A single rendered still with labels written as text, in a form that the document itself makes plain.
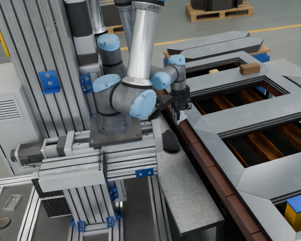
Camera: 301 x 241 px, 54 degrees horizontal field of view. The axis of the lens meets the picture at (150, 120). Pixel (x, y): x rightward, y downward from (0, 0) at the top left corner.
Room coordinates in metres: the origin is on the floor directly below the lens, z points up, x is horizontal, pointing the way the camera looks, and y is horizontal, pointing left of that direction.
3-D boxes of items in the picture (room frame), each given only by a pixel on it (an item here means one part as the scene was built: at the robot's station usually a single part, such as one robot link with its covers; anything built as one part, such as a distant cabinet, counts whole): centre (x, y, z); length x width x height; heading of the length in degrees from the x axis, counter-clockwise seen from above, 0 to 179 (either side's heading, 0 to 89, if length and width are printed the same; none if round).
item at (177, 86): (1.23, -0.15, 1.12); 0.08 x 0.08 x 0.05
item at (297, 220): (0.67, -0.49, 0.78); 0.05 x 0.05 x 0.19; 12
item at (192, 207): (1.40, -0.03, 0.67); 1.30 x 0.20 x 0.03; 12
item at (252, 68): (1.78, -0.70, 0.87); 0.12 x 0.06 x 0.05; 96
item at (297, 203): (0.67, -0.49, 0.88); 0.06 x 0.06 x 0.02; 12
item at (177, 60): (1.22, -0.15, 1.20); 0.09 x 0.08 x 0.11; 139
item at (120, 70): (1.57, 0.17, 1.09); 0.15 x 0.15 x 0.10
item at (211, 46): (2.36, -0.61, 0.82); 0.80 x 0.40 x 0.06; 102
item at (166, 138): (1.35, -0.09, 0.70); 0.20 x 0.10 x 0.03; 5
